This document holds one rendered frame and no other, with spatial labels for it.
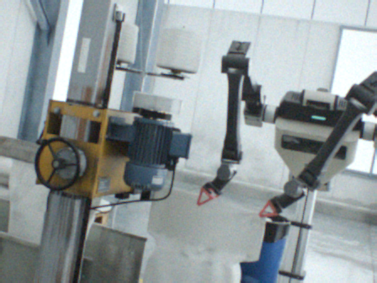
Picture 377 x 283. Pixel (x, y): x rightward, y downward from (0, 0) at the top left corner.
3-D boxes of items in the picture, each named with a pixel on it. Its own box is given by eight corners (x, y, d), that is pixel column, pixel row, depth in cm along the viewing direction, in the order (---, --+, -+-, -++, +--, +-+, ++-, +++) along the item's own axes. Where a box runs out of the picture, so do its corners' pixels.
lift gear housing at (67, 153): (83, 180, 178) (89, 149, 177) (75, 182, 173) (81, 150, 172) (58, 174, 181) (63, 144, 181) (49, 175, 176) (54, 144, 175)
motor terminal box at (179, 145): (185, 164, 191) (190, 133, 190) (188, 167, 181) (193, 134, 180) (163, 160, 190) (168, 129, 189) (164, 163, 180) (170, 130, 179)
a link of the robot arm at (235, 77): (252, 56, 194) (225, 53, 197) (248, 59, 189) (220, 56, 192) (246, 158, 211) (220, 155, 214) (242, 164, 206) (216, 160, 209)
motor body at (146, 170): (169, 190, 190) (181, 124, 188) (153, 194, 175) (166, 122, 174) (132, 182, 194) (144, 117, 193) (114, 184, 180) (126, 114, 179)
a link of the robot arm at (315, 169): (383, 99, 178) (358, 82, 183) (376, 100, 174) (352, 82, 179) (320, 190, 199) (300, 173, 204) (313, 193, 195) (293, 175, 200)
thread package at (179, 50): (202, 78, 202) (210, 35, 201) (188, 72, 186) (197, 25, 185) (163, 72, 207) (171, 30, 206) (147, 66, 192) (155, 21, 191)
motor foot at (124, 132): (142, 145, 187) (146, 121, 187) (129, 145, 176) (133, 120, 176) (119, 141, 190) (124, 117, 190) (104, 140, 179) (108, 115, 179)
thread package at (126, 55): (140, 67, 209) (147, 27, 209) (124, 61, 196) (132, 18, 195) (108, 62, 214) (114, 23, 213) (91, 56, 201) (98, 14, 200)
